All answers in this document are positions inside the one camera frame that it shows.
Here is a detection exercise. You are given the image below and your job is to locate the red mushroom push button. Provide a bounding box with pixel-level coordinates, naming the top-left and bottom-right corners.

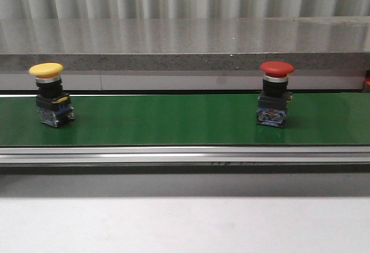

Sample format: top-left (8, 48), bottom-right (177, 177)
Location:
top-left (256, 61), bottom-right (294, 128)

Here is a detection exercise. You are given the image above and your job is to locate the green conveyor belt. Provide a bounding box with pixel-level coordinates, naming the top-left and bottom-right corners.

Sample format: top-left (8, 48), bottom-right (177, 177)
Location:
top-left (1, 92), bottom-right (369, 147)

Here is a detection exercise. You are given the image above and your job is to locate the yellow mushroom push button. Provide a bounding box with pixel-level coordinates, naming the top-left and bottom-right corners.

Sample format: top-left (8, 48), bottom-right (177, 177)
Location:
top-left (29, 62), bottom-right (75, 128)

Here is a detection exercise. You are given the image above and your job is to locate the grey speckled stone counter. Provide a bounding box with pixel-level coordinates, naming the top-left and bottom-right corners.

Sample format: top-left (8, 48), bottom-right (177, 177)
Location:
top-left (0, 16), bottom-right (370, 91)

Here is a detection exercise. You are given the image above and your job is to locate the aluminium conveyor frame rail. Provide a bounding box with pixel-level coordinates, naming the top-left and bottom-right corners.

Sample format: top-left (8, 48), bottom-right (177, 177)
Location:
top-left (1, 145), bottom-right (369, 167)

